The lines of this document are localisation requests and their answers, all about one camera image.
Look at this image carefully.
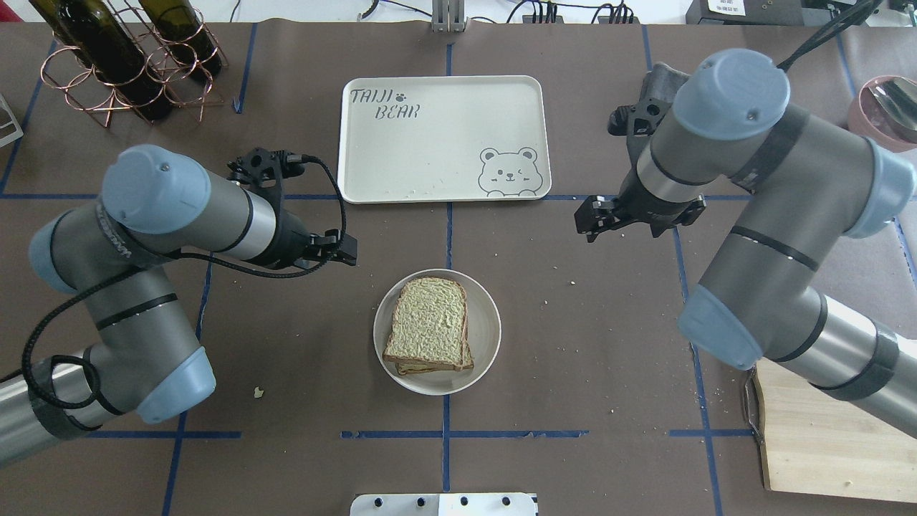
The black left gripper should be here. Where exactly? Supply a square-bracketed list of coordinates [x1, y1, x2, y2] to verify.
[227, 148, 358, 267]

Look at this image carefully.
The copper wire bottle rack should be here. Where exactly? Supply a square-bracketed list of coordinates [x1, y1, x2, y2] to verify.
[32, 1, 226, 128]

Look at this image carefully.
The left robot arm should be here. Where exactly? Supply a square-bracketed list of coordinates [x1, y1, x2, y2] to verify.
[2, 144, 358, 466]

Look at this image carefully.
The metal scoop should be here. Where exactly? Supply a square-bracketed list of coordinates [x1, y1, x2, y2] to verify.
[868, 77, 916, 143]

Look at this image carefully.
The aluminium frame post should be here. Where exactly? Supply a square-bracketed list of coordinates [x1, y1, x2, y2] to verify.
[431, 0, 468, 34]

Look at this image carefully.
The white bear tray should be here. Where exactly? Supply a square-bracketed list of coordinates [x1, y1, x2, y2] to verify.
[337, 75, 552, 204]

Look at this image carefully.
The pink bowl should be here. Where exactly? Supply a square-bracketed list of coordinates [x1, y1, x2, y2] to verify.
[846, 75, 916, 153]

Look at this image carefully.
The bread slice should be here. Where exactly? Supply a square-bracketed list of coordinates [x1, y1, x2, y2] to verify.
[394, 342, 474, 376]
[383, 277, 469, 366]

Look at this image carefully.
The dark wine bottle back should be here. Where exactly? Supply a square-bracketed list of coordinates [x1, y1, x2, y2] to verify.
[140, 1, 223, 84]

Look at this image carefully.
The white wire rack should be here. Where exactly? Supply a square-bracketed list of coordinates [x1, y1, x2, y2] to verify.
[0, 95, 24, 148]

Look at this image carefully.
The dark wine bottle front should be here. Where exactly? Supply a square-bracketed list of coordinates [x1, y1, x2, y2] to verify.
[29, 1, 173, 121]

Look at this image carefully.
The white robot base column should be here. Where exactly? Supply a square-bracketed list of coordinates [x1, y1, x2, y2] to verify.
[350, 491, 539, 515]

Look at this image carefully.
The wooden cutting board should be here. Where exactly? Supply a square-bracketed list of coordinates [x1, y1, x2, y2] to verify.
[752, 359, 916, 503]

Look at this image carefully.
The white bowl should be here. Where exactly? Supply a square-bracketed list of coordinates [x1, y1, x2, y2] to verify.
[373, 269, 502, 396]

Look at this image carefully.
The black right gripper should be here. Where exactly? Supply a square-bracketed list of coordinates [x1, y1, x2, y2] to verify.
[574, 62, 707, 244]

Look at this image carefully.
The dark wine bottle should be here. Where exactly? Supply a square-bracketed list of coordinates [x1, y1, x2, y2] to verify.
[140, 1, 223, 84]
[29, 1, 173, 121]

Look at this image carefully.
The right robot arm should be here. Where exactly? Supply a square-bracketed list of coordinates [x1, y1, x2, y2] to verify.
[575, 48, 916, 436]

